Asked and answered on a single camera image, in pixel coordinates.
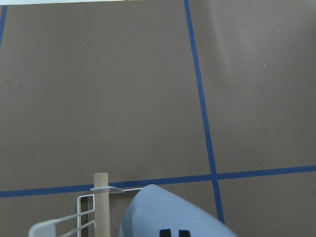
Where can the light blue plastic cup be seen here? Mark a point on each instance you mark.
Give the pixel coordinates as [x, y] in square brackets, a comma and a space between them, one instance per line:
[154, 209]

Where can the white wire cup holder rack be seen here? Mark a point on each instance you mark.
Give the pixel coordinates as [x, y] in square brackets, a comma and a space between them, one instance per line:
[93, 210]

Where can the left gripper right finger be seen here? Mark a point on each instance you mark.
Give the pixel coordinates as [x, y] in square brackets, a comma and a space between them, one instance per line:
[184, 233]

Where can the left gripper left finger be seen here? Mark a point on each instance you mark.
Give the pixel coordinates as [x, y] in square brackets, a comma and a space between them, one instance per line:
[165, 233]

